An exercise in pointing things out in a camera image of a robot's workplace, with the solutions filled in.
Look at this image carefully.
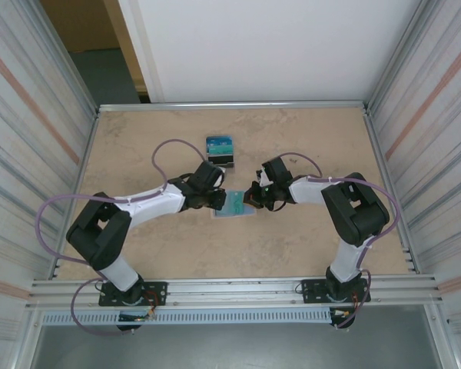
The teal credit card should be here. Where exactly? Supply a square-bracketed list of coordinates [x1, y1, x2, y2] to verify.
[219, 191, 255, 217]

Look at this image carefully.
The beige card holder wallet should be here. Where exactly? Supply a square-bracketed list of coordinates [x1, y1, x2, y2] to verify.
[213, 189, 259, 221]

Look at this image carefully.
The clear acrylic card organizer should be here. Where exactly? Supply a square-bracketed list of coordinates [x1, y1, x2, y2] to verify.
[204, 135, 237, 172]

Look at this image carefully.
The black VIP card stack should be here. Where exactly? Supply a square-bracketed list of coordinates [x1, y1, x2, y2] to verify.
[208, 152, 235, 165]

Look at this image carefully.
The blue card stack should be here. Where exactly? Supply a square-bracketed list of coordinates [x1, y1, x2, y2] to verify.
[206, 135, 234, 148]

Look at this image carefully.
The small circuit board connector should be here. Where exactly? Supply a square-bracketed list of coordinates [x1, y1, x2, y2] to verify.
[118, 307, 158, 322]
[329, 307, 355, 321]

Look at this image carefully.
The aluminium mounting rail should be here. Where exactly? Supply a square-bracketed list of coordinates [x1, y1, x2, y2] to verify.
[25, 274, 446, 310]

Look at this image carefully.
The aluminium rear table frame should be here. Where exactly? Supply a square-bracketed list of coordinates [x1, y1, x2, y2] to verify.
[95, 100, 371, 115]

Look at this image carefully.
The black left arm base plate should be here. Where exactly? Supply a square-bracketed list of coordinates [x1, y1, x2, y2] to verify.
[98, 281, 168, 308]

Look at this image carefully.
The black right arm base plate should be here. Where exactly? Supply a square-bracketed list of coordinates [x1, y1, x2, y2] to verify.
[299, 279, 370, 305]

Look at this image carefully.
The aluminium table side rail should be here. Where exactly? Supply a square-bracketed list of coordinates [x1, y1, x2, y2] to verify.
[55, 109, 101, 280]
[363, 109, 422, 274]

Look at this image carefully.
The slotted grey cable duct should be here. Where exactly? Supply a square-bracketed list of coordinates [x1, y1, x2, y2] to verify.
[41, 309, 333, 326]

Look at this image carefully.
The white door frame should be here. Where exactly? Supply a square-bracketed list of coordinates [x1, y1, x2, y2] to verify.
[117, 0, 166, 104]

